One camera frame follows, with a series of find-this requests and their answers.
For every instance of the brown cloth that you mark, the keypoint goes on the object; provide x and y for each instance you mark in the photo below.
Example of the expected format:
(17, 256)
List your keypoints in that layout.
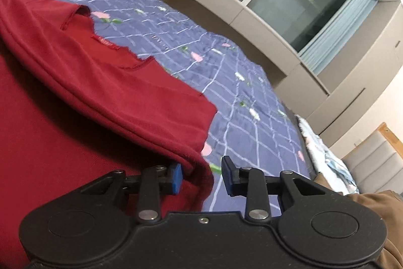
(387, 212)

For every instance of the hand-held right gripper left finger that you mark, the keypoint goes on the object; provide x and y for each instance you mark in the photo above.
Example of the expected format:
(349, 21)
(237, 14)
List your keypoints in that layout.
(177, 178)

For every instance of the grey padded headboard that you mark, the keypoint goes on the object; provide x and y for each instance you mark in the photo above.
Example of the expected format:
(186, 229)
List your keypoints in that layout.
(374, 162)

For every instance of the red knit garment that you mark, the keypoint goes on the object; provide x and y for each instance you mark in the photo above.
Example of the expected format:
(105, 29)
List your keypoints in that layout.
(94, 83)

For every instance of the light blue curtain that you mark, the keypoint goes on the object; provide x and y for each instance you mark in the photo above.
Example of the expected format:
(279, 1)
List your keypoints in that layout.
(340, 32)

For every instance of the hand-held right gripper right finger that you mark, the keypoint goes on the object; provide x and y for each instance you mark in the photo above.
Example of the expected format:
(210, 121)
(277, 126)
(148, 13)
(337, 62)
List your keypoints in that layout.
(227, 176)

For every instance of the grey window bay cabinet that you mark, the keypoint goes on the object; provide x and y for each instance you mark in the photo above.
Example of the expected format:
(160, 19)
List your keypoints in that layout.
(267, 32)

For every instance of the blue floral checked bed sheet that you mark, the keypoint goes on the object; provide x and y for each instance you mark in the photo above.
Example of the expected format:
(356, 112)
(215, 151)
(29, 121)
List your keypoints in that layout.
(220, 73)

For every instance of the printed light pillow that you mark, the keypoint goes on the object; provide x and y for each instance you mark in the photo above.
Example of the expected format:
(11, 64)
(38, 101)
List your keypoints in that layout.
(327, 155)

